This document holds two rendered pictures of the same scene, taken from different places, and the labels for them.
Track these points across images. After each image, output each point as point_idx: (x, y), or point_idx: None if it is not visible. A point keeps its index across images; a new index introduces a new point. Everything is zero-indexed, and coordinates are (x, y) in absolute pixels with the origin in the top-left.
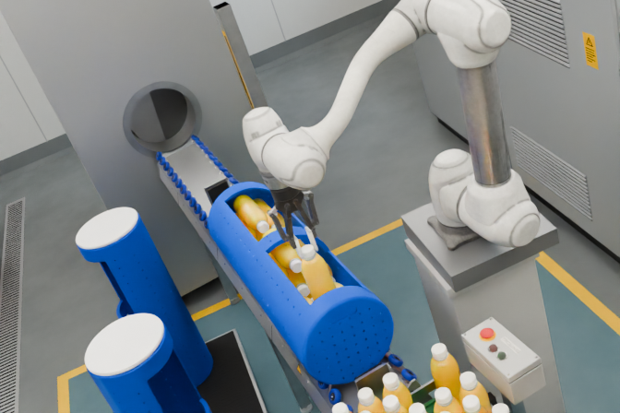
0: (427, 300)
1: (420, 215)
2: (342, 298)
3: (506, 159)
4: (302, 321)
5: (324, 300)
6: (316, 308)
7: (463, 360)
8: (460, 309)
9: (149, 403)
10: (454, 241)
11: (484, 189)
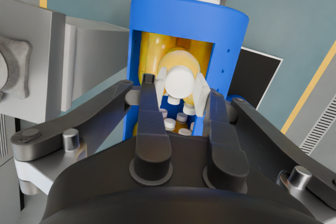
0: (95, 86)
1: (28, 110)
2: (178, 4)
3: None
4: (233, 38)
5: (198, 26)
6: (215, 25)
7: (108, 42)
8: (78, 27)
9: None
10: (17, 46)
11: None
